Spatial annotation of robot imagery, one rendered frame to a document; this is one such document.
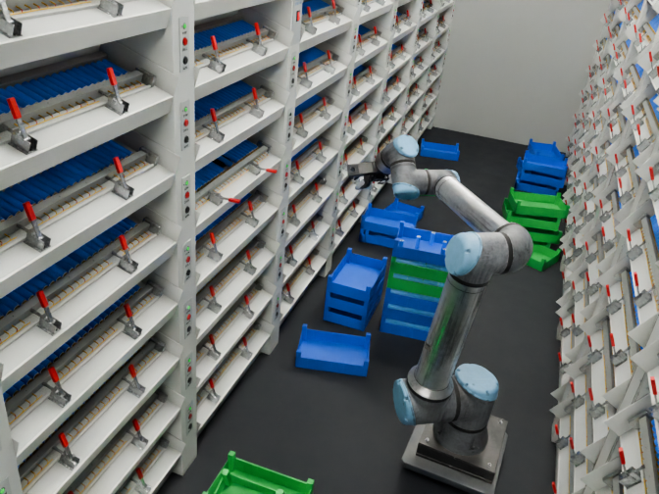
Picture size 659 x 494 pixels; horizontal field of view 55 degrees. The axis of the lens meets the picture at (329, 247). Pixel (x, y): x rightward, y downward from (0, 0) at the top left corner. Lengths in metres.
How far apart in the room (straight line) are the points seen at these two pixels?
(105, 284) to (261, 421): 1.09
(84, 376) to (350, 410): 1.22
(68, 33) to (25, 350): 0.60
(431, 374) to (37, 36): 1.40
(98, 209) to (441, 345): 1.04
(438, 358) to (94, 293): 1.00
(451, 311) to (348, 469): 0.76
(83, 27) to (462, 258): 1.04
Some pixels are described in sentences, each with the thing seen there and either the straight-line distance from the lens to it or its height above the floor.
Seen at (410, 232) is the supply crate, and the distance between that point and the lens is 2.88.
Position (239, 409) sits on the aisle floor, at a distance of 2.48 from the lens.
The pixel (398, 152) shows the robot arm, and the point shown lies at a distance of 2.23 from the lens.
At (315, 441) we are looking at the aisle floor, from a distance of 2.39.
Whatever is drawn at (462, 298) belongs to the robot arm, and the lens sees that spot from 1.79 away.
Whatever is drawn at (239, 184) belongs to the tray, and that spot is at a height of 0.89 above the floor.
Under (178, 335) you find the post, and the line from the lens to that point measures 1.88.
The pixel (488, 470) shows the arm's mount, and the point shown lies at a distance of 2.28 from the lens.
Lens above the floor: 1.72
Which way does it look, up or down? 29 degrees down
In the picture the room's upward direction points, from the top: 6 degrees clockwise
